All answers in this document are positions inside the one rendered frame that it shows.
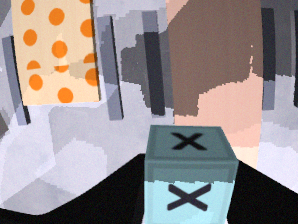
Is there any cream strip with orange polka dots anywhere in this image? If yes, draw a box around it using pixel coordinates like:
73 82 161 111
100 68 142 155
11 0 101 107

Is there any light blue cube with black x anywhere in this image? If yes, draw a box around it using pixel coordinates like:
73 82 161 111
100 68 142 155
145 124 239 224

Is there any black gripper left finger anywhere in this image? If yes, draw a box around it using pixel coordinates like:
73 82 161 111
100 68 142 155
0 155 146 224

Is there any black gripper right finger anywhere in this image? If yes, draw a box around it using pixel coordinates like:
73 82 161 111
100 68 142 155
226 159 298 224

